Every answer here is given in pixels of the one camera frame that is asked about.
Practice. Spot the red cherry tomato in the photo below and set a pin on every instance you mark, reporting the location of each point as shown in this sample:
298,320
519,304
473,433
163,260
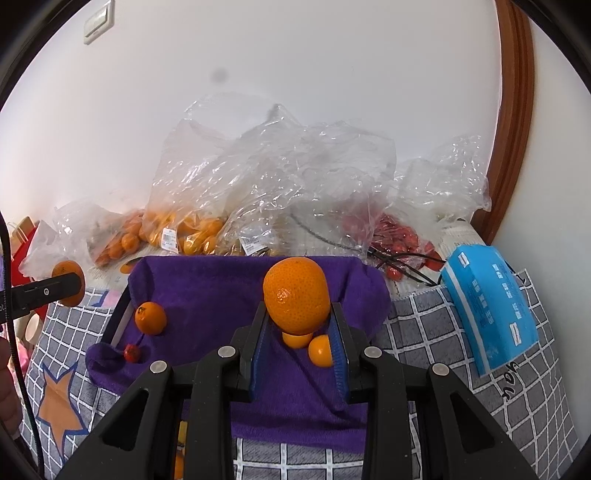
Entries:
131,353

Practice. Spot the small yellow fruit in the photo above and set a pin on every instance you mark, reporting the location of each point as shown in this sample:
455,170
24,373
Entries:
181,434

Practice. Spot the cardboard sheet with orange print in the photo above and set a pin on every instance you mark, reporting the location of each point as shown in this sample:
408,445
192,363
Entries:
111,273

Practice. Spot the pile of red cherry tomatoes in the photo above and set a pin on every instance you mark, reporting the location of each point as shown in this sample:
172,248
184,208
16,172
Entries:
397,235

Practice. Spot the pile of bagged mandarins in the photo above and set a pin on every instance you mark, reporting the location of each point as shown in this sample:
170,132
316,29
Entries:
122,240

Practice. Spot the pile of bagged yellow fruits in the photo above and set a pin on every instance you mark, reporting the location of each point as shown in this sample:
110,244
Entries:
235,249

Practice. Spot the hazy plastic bag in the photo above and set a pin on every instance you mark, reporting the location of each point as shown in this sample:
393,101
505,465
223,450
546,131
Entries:
83,221

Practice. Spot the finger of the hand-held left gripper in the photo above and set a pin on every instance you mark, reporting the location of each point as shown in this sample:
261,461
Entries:
46,291

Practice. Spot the grey checked blanket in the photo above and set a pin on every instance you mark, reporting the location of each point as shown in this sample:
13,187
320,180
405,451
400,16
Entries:
461,323

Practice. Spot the white translucent plastic bag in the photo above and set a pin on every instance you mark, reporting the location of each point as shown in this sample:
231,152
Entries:
37,249

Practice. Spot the red paper bag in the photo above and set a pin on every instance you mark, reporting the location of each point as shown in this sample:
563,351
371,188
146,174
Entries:
21,261

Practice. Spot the person's left hand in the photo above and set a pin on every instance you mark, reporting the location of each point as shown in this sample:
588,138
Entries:
7,387

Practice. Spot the large bumpy mandarin orange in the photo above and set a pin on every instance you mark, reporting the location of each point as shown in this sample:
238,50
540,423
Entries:
295,295

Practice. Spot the white bowl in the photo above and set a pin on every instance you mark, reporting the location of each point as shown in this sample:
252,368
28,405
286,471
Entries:
32,328

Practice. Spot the mandarin orange with stem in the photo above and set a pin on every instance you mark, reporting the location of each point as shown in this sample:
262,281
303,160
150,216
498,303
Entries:
150,318

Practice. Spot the blue tissue pack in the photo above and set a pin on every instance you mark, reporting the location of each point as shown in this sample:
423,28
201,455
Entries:
489,304

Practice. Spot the kumquat with stem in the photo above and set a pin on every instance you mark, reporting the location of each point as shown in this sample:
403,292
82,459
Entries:
297,340

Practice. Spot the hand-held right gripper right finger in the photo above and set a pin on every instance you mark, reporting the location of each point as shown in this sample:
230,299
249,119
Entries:
339,369

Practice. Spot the pile of bagged kumquats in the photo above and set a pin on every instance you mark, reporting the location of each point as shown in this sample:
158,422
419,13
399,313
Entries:
198,235

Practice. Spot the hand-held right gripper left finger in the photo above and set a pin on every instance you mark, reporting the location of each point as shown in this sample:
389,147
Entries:
259,364

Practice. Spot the purple towel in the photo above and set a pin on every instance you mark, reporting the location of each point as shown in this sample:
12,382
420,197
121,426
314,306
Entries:
207,300

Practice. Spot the white light switch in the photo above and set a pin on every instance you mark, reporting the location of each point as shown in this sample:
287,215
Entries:
99,21

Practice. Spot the labelled clear plastic bag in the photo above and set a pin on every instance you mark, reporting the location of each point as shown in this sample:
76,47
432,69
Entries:
198,161

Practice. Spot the brown wooden door frame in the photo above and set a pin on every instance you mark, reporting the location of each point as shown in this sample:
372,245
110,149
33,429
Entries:
512,115

